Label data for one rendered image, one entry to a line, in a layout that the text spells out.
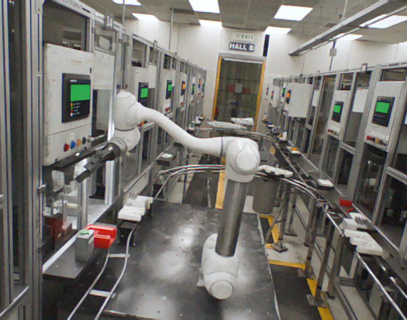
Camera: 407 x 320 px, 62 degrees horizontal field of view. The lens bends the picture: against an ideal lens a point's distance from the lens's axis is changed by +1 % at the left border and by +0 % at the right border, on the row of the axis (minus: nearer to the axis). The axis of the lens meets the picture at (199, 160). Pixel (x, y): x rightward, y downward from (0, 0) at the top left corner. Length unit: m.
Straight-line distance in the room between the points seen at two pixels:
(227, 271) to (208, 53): 8.88
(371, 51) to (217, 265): 9.66
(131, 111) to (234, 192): 0.59
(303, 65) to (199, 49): 2.99
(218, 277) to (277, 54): 8.98
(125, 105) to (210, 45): 8.70
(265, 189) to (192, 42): 6.33
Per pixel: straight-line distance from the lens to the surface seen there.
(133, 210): 2.31
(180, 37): 10.30
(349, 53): 10.64
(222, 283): 1.63
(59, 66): 1.47
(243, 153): 1.42
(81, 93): 1.60
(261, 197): 4.88
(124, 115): 1.58
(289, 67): 10.24
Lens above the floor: 1.76
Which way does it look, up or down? 13 degrees down
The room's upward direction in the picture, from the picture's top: 6 degrees clockwise
